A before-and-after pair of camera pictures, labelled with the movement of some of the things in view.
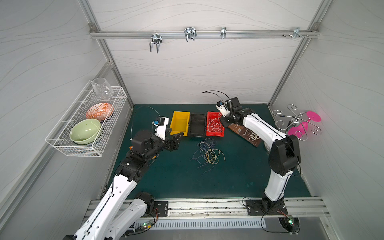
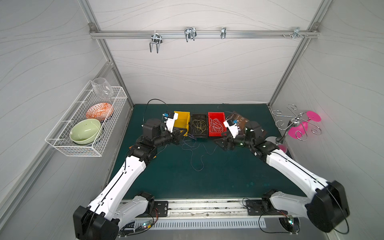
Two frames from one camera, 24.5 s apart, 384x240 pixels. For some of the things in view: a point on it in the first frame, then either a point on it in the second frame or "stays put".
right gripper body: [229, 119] -> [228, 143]
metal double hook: [156, 38] stays put
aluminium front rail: [233, 210] stays put
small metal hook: [223, 34] stays put
